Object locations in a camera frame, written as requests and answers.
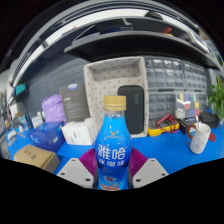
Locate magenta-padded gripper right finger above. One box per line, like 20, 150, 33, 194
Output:
130, 147, 169, 190

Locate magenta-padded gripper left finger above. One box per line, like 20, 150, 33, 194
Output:
56, 147, 98, 190

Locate blue drink bottle gold cap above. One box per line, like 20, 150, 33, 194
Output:
93, 95, 133, 192

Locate white carton box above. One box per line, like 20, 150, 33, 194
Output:
61, 118, 98, 147

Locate yellow multimeter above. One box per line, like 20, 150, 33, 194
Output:
147, 120, 181, 138

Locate brown cardboard box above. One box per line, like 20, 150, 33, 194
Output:
13, 143, 61, 174

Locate blue carton box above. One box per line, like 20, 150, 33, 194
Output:
28, 121, 66, 153

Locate black and white box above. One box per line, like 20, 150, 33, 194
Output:
178, 117, 201, 135

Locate white ribbed cup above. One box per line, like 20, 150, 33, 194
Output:
189, 122, 212, 155

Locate small white carton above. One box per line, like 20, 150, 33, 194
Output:
31, 114, 44, 129

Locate black rounded case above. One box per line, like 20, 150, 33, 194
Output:
117, 85, 145, 135

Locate purple plastic bag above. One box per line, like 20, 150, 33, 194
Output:
41, 94, 67, 124

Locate grey small-parts drawer cabinet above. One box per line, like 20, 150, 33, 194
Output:
143, 57, 185, 92
148, 92, 178, 122
198, 93, 209, 113
182, 60, 208, 92

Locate dark grey flat box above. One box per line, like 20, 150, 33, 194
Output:
59, 82, 91, 124

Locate clear organizer box coloured parts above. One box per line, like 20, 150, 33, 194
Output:
175, 92, 201, 118

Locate teal plastic bin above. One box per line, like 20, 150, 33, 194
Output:
14, 83, 28, 98

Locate green potted plant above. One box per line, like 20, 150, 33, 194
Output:
208, 76, 224, 123

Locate red test lead cables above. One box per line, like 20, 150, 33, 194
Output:
156, 113, 179, 129

